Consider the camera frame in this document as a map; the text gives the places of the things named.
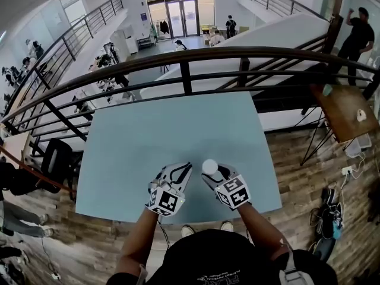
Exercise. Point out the blue wall sign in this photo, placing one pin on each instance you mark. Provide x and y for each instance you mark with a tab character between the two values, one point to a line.
143	16

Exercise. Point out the black backpack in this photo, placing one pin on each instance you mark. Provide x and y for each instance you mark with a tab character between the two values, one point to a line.
328	215

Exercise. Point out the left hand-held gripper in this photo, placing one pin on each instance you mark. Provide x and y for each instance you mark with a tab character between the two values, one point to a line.
166	202

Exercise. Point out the black low shelf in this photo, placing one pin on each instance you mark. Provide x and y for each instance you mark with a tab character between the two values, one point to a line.
147	43

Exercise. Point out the person's left forearm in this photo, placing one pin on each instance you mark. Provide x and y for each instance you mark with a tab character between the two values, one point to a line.
139	236

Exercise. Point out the light wooden desk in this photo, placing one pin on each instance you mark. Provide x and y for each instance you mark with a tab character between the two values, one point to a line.
15	147

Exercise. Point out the person's black t-shirt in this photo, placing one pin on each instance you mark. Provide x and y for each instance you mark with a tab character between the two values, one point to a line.
219	257

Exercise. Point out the white power strip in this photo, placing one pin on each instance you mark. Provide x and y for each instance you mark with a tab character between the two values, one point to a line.
346	170
55	276

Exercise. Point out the blue bottle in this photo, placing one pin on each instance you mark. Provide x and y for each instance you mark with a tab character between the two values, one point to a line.
337	229

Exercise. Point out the black curved metal railing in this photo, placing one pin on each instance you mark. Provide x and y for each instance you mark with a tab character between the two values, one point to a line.
190	56

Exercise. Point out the glass entrance door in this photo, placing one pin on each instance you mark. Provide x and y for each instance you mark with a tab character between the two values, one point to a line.
175	18

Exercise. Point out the black hanging jacket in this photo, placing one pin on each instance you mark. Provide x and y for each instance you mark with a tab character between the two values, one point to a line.
164	27

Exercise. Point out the person's right forearm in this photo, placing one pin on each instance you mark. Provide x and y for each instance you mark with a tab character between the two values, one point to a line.
258	230

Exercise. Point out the brown wooden coat rack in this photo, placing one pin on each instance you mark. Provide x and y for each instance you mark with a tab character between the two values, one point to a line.
69	189

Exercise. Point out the black garment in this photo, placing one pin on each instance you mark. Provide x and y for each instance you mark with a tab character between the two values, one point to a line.
17	183

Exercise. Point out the clear plastic container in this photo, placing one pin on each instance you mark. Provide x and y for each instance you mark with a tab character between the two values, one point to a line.
357	144

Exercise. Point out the small white ball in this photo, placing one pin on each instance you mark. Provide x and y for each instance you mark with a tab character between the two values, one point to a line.
210	166

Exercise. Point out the white cabinet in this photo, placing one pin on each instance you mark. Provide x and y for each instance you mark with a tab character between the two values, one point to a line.
124	41

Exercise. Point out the person's white left shoe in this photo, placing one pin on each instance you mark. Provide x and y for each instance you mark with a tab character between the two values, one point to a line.
187	231

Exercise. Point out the white tape roll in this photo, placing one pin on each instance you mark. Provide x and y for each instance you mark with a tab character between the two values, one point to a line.
361	115

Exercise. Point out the person's white shoe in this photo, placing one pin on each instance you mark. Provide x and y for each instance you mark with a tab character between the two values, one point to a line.
227	226
187	231

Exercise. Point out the black office chair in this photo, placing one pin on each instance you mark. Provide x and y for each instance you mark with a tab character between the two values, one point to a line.
56	159

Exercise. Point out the person's white right shoe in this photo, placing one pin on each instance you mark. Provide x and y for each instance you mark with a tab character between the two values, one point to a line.
227	226

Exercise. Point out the dark blue oval object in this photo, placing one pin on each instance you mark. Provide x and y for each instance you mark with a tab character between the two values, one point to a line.
323	249

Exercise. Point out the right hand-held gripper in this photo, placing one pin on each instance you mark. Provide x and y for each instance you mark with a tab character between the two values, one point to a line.
233	193

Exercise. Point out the wooden side table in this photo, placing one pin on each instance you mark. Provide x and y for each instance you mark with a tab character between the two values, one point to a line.
344	111

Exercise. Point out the pale green cup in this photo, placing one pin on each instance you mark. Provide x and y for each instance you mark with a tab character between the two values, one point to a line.
327	90

